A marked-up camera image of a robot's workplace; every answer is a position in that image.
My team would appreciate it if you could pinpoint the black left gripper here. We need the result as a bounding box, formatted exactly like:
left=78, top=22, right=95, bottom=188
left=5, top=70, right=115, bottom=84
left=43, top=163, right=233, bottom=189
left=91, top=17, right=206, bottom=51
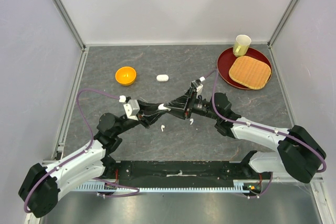
left=114, top=99, right=168, bottom=135

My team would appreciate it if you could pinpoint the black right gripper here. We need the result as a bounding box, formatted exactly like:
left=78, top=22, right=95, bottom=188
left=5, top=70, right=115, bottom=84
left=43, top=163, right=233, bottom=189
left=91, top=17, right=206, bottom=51
left=164, top=87, right=220, bottom=121

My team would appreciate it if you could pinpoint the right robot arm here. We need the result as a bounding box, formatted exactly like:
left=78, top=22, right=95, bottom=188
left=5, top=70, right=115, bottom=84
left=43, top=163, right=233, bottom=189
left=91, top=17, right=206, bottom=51
left=159, top=88, right=327, bottom=183

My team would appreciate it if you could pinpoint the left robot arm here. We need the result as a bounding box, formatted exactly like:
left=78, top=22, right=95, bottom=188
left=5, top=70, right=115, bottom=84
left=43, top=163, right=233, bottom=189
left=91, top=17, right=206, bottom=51
left=18, top=99, right=170, bottom=218

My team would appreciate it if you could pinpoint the white oval closed case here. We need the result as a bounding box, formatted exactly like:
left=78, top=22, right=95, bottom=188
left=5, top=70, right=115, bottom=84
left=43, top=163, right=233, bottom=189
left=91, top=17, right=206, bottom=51
left=156, top=74, right=169, bottom=82

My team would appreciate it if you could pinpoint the orange plastic bowl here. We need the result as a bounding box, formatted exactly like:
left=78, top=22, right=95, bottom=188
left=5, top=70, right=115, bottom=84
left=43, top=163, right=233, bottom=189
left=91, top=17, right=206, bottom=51
left=115, top=66, right=137, bottom=86

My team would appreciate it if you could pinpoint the woven bamboo mat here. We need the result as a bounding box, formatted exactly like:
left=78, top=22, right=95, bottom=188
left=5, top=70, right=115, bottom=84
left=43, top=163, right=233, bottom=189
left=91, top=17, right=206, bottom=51
left=228, top=56, right=271, bottom=90

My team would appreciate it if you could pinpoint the pale yellow mug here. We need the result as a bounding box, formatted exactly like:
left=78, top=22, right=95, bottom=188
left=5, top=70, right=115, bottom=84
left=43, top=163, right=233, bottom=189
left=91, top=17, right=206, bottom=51
left=233, top=35, right=251, bottom=57

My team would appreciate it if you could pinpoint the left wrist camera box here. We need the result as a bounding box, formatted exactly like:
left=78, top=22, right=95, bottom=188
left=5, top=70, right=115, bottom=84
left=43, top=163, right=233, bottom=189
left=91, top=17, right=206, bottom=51
left=123, top=99, right=140, bottom=121

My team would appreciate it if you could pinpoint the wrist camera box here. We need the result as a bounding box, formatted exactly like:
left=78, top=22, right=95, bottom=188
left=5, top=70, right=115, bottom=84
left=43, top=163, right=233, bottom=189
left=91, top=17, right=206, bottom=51
left=123, top=99, right=140, bottom=121
left=191, top=79, right=203, bottom=95

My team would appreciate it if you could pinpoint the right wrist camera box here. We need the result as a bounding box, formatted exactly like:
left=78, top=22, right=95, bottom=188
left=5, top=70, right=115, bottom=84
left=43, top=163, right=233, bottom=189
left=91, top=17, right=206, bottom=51
left=191, top=79, right=203, bottom=95

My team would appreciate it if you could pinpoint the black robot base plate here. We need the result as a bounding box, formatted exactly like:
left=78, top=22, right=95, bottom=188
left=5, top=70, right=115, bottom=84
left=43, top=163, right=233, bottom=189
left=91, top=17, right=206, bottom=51
left=101, top=161, right=270, bottom=187

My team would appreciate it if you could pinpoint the slotted cable duct rail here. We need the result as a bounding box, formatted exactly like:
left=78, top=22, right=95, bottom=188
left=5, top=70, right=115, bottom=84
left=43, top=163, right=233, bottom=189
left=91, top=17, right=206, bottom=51
left=73, top=180, right=261, bottom=194

